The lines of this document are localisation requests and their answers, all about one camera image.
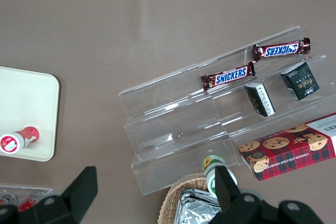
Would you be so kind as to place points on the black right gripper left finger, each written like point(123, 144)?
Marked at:
point(76, 192)

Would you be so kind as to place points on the red yogurt drink bottle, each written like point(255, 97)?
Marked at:
point(18, 138)

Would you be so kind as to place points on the mini red cola bottle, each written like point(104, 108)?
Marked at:
point(7, 199)
point(30, 201)

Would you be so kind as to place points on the red chocolate chip cookie box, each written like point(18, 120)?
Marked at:
point(286, 150)

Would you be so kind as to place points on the clear acrylic stepped riser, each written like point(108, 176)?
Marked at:
point(168, 129)
point(236, 95)

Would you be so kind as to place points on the green bottle with sunflower lid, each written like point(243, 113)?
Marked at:
point(211, 171)

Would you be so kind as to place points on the light tan wicker basket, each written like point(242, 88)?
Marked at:
point(170, 197)

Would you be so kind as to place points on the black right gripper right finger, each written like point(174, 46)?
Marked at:
point(225, 190)

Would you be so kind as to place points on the black carton with gold print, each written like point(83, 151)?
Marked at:
point(302, 81)

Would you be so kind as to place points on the black carton with white side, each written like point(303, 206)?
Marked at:
point(261, 99)

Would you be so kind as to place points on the silver foil packet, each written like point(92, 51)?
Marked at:
point(194, 209)

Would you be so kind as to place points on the clear acrylic bottle box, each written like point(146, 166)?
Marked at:
point(39, 191)

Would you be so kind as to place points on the Snickers chocolate bar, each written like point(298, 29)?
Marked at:
point(282, 49)
point(228, 75)

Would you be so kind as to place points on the cream plastic tray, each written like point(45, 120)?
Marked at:
point(29, 108)

